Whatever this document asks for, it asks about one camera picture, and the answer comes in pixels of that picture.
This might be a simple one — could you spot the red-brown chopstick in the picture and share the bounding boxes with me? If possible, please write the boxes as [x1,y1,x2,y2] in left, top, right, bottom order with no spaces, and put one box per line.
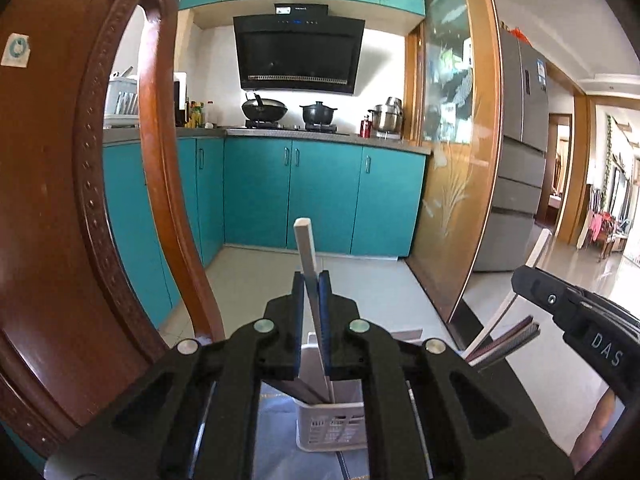
[465,315,539,370]

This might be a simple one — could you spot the beige wooden chopstick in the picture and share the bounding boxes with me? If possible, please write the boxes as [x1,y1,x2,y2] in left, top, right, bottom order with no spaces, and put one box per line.
[461,229,552,362]

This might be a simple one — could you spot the white chopstick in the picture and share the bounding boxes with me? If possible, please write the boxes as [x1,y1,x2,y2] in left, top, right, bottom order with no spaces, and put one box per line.
[293,218,335,403]

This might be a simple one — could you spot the black chopstick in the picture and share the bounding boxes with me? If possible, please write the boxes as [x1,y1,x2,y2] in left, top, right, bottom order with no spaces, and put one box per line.
[266,377,326,405]

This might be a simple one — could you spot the person right hand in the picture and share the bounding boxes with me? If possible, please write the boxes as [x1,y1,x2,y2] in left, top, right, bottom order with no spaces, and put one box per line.
[570,388,616,472]

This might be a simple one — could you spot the grey refrigerator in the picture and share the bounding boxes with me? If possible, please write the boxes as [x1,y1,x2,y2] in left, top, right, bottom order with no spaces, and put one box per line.
[473,29,549,272]

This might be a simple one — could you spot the blue checked cloth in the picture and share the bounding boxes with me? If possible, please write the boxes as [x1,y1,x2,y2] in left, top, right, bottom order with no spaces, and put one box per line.
[252,391,371,480]

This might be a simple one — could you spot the carved wooden chair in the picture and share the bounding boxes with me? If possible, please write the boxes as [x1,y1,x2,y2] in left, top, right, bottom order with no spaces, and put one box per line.
[1,0,224,457]

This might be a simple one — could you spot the white plastic utensil basket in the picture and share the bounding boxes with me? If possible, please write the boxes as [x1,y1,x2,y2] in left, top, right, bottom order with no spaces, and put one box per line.
[292,327,424,454]

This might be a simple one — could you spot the stainless steel pot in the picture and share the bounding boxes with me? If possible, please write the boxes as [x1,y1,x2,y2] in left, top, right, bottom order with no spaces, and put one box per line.
[369,96,404,136]

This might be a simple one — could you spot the teal lower cabinets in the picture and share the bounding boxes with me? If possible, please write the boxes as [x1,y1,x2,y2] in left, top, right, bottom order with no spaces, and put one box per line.
[103,132,426,327]

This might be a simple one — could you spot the red thermos bottle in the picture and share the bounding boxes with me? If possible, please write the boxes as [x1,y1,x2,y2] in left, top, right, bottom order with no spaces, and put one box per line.
[359,114,372,139]

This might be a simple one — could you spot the black cooking pot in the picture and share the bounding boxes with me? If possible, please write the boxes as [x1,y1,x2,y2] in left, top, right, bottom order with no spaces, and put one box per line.
[300,101,335,126]

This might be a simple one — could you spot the white dish rack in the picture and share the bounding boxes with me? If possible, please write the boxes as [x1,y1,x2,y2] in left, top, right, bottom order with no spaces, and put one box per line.
[103,66,140,129]

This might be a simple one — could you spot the black wok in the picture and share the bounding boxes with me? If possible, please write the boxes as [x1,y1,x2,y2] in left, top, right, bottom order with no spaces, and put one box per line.
[241,93,288,122]

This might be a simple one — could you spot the black range hood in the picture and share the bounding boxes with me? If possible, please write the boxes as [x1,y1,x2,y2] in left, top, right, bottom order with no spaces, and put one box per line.
[233,4,366,94]

